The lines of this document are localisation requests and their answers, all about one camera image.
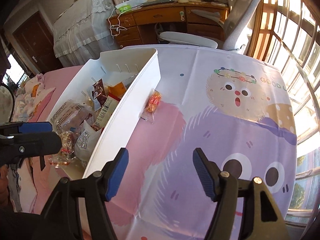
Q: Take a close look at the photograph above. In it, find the orange white snack bar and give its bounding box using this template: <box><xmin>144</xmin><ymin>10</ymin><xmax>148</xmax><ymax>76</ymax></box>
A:
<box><xmin>108</xmin><ymin>82</ymin><xmax>127</xmax><ymax>99</ymax></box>

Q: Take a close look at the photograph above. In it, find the white plastic storage bin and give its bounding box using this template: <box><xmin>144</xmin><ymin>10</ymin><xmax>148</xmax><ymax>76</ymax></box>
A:
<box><xmin>47</xmin><ymin>46</ymin><xmax>161</xmax><ymax>180</ymax></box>

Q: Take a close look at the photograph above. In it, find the large clear printed snack bag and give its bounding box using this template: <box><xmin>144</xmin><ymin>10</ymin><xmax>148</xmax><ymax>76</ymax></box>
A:
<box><xmin>50</xmin><ymin>100</ymin><xmax>94</xmax><ymax>133</ymax></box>

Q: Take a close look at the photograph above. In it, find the white lace covered furniture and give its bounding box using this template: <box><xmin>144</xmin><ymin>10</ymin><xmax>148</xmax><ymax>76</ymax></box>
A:
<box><xmin>53</xmin><ymin>0</ymin><xmax>119</xmax><ymax>67</ymax></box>

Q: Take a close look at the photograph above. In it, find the pink bed blanket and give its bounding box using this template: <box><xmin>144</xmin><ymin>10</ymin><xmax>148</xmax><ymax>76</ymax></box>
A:
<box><xmin>8</xmin><ymin>65</ymin><xmax>82</xmax><ymax>214</ymax></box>

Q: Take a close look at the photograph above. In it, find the white charging cable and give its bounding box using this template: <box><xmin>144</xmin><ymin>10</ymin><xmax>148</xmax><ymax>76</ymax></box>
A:
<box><xmin>107</xmin><ymin>7</ymin><xmax>128</xmax><ymax>39</ymax></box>

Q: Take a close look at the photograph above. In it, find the dark wooden door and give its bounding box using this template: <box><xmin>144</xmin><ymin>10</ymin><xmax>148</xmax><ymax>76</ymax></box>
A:
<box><xmin>13</xmin><ymin>12</ymin><xmax>63</xmax><ymax>74</ymax></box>

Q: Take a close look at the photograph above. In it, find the small red orange snack pack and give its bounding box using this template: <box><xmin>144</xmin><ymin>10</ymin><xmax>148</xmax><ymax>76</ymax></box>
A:
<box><xmin>140</xmin><ymin>90</ymin><xmax>162</xmax><ymax>124</ymax></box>

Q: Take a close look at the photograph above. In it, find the red white Coolatea packet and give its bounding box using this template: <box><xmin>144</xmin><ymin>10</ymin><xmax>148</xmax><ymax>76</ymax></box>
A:
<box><xmin>92</xmin><ymin>96</ymin><xmax>120</xmax><ymax>131</ymax></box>

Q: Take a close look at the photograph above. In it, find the clear nut bar pack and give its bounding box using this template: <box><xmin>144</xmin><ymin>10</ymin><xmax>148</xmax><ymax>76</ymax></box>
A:
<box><xmin>49</xmin><ymin>131</ymin><xmax>75</xmax><ymax>167</ymax></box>

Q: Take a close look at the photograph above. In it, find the grey office chair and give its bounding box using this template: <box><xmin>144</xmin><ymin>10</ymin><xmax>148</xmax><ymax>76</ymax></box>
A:
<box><xmin>159</xmin><ymin>0</ymin><xmax>261</xmax><ymax>54</ymax></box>

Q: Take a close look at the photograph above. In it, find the wooden desk with drawers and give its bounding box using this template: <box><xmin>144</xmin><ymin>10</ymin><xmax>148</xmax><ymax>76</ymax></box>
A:
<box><xmin>107</xmin><ymin>2</ymin><xmax>229</xmax><ymax>48</ymax></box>

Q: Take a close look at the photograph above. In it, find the brown white coffee sachet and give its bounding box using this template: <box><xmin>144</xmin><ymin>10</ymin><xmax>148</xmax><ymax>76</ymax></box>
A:
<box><xmin>87</xmin><ymin>79</ymin><xmax>107</xmax><ymax>111</ymax></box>

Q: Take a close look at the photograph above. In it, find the green tissue pack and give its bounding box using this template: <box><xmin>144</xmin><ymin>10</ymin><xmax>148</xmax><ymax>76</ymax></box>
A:
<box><xmin>118</xmin><ymin>4</ymin><xmax>132</xmax><ymax>14</ymax></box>

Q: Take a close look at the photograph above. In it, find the silver foil snack packet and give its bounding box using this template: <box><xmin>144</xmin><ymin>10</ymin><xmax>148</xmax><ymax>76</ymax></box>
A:
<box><xmin>74</xmin><ymin>120</ymin><xmax>101</xmax><ymax>162</ymax></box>

